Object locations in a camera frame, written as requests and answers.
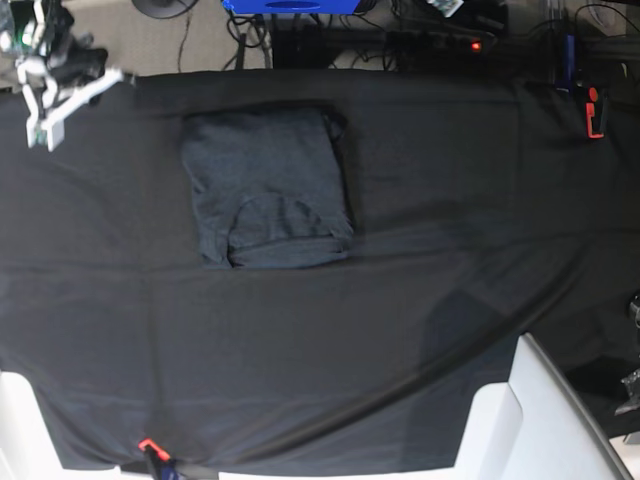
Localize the white foam block right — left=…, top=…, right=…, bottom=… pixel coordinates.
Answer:
left=453, top=334, right=632, bottom=480

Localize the round black floor grommet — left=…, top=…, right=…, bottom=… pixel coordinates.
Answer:
left=131, top=0, right=198, bottom=20

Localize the blue box on stand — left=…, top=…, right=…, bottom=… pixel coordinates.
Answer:
left=222, top=0, right=360, bottom=15

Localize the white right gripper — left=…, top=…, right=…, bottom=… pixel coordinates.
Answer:
left=15, top=56, right=135, bottom=152

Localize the white power strip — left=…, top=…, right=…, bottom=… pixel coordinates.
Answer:
left=386, top=31, right=497, bottom=54

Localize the blue clamp with black handle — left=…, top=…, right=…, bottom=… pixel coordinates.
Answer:
left=555, top=33, right=576, bottom=92

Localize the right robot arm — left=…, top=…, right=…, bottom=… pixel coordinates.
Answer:
left=1, top=1, right=135, bottom=152

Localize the red and black clamp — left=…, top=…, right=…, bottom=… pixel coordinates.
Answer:
left=585, top=86, right=609, bottom=140

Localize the white foam block left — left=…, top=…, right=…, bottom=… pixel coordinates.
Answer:
left=0, top=369, right=124, bottom=480

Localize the black table cloth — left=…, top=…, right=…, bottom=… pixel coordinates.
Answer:
left=1, top=70, right=639, bottom=476

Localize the dark blue-grey T-shirt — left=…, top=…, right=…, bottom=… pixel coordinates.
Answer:
left=180, top=107, right=353, bottom=269

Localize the white foam block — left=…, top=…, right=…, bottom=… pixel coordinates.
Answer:
left=0, top=369, right=124, bottom=480
left=453, top=334, right=632, bottom=480

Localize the black table stand column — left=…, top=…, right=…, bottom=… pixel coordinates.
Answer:
left=268, top=13, right=327, bottom=70

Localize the blue clamp at front edge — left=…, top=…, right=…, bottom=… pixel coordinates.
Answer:
left=138, top=438, right=182, bottom=480

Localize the black metal bracket right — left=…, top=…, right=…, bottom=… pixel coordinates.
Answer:
left=615, top=370, right=640, bottom=416

